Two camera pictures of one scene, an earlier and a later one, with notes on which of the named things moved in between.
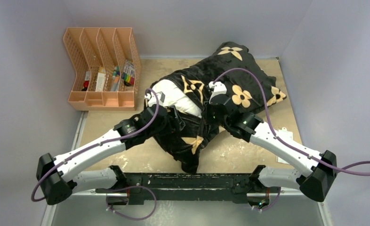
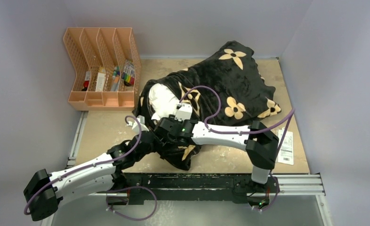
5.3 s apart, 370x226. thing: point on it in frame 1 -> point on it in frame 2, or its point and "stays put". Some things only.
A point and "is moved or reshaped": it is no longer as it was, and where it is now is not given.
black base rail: x=235 y=187 stays put
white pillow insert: x=174 y=97 is moved or reshaped
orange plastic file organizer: x=108 y=67 stays put
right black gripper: x=207 y=108 -> x=172 y=118
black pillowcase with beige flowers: x=231 y=74 is moved or reshaped
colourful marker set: x=128 y=73 stays put
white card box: x=100 y=82 stays put
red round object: x=86 y=84 stays put
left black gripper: x=173 y=124 -> x=158 y=144
